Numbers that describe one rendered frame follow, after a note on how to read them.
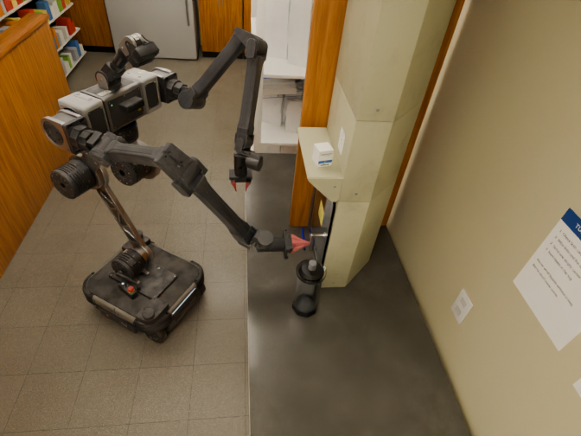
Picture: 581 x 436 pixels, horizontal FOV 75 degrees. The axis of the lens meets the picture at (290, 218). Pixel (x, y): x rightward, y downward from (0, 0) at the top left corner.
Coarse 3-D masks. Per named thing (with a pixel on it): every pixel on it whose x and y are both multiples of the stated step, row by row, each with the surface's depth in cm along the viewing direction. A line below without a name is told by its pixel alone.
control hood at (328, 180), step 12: (300, 132) 139; (312, 132) 140; (324, 132) 141; (300, 144) 134; (312, 144) 134; (312, 168) 123; (324, 168) 124; (336, 168) 124; (312, 180) 120; (324, 180) 120; (336, 180) 121; (324, 192) 124; (336, 192) 124
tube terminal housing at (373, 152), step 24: (336, 96) 129; (336, 120) 129; (408, 120) 119; (336, 144) 129; (360, 144) 113; (384, 144) 114; (360, 168) 119; (384, 168) 123; (360, 192) 125; (384, 192) 137; (336, 216) 132; (360, 216) 133; (336, 240) 140; (360, 240) 143; (336, 264) 150; (360, 264) 162
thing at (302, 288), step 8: (304, 280) 133; (312, 280) 133; (320, 280) 133; (296, 288) 143; (304, 288) 137; (312, 288) 136; (320, 288) 140; (296, 296) 144; (304, 296) 140; (312, 296) 140; (296, 304) 146; (304, 304) 143; (312, 304) 143
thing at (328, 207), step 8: (320, 192) 151; (320, 200) 151; (328, 200) 137; (312, 208) 168; (328, 208) 138; (312, 216) 168; (328, 216) 138; (312, 224) 168; (320, 224) 151; (328, 224) 138; (312, 232) 168; (320, 232) 151; (328, 232) 138; (320, 240) 151; (328, 240) 141; (320, 248) 152; (320, 256) 152
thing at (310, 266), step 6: (306, 264) 136; (312, 264) 133; (318, 264) 137; (300, 270) 135; (306, 270) 134; (312, 270) 134; (318, 270) 135; (306, 276) 133; (312, 276) 133; (318, 276) 133
